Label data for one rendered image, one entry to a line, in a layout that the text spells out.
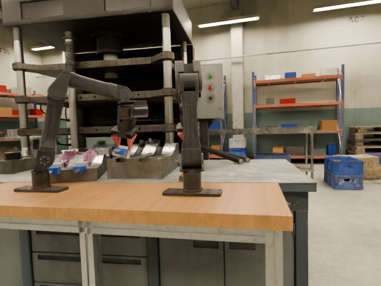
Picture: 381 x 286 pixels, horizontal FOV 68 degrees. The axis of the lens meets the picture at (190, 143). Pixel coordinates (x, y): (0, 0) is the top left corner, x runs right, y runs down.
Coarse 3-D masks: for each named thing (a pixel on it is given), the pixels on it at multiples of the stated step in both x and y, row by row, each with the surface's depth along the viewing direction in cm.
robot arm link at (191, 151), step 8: (184, 80) 94; (192, 80) 94; (184, 88) 95; (192, 88) 96; (184, 96) 95; (192, 96) 95; (184, 104) 95; (192, 104) 95; (184, 112) 95; (192, 112) 95; (184, 120) 95; (192, 120) 95; (184, 128) 95; (192, 128) 95; (184, 136) 95; (192, 136) 95; (184, 144) 95; (192, 144) 95; (200, 144) 96; (184, 152) 94; (192, 152) 95; (200, 152) 95; (184, 160) 94; (192, 160) 95; (200, 160) 95
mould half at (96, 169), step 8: (104, 152) 162; (56, 160) 138; (72, 160) 138; (80, 160) 139; (96, 160) 139; (104, 160) 146; (64, 168) 127; (72, 168) 127; (88, 168) 125; (96, 168) 125; (104, 168) 145; (56, 176) 123; (64, 176) 123; (72, 176) 124; (80, 176) 124; (88, 176) 125; (96, 176) 125
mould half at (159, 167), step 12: (132, 144) 158; (156, 144) 155; (168, 144) 154; (144, 156) 138; (156, 156) 136; (168, 156) 136; (108, 168) 128; (120, 168) 127; (132, 168) 126; (144, 168) 125; (156, 168) 124; (168, 168) 135
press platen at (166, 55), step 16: (16, 64) 211; (32, 64) 216; (48, 64) 220; (64, 64) 218; (80, 64) 215; (96, 64) 213; (112, 64) 211; (128, 64) 209; (144, 64) 209; (160, 64) 210; (128, 80) 278
